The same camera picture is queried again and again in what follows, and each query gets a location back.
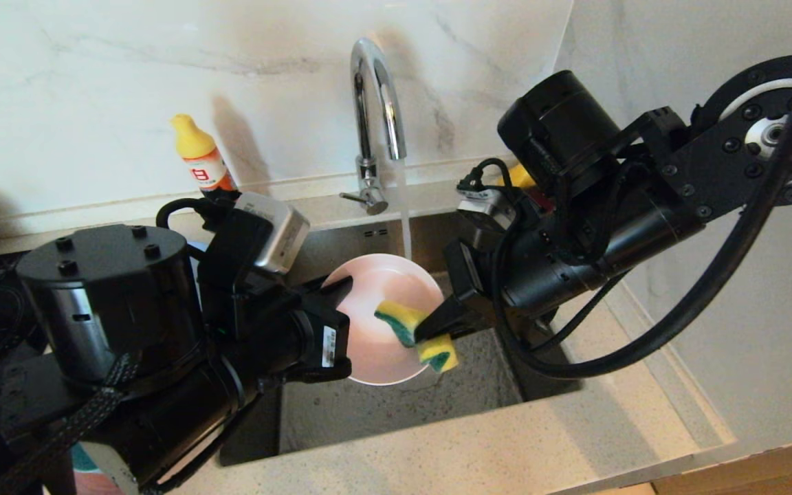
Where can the light wooden cabinet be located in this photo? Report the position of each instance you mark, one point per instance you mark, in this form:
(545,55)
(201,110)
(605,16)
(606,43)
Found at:
(767,474)

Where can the yellow-capped orange dish soap bottle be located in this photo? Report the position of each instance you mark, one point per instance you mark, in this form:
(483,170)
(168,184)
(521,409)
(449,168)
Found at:
(193,141)

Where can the yellow pear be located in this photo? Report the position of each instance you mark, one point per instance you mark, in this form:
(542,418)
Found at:
(523,177)

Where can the teal bowl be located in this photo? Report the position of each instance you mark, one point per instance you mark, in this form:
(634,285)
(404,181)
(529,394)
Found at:
(83,459)

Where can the stainless steel sink basin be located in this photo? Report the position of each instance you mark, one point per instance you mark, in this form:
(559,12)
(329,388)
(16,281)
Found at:
(403,412)

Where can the pale pink bowl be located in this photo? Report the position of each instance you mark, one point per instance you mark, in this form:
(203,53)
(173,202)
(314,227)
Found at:
(368,344)

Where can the chrome gooseneck faucet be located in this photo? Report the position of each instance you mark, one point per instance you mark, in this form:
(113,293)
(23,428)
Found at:
(366,170)

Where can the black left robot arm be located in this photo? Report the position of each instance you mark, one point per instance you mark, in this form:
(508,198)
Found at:
(107,302)

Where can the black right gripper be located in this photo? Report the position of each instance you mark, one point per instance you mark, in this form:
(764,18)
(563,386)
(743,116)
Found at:
(575,261)

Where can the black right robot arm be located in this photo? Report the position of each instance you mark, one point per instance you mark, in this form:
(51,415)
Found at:
(561,130)

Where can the black braided left arm sleeve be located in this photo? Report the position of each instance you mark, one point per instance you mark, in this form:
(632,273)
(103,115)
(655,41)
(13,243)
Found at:
(73,426)

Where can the yellow fish-shaped sponge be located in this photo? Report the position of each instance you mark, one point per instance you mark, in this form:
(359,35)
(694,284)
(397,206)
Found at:
(396,320)

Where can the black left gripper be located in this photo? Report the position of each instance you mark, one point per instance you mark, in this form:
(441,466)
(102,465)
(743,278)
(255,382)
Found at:
(286,344)

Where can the pink plate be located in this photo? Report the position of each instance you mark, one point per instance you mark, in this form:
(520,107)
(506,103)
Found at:
(97,485)

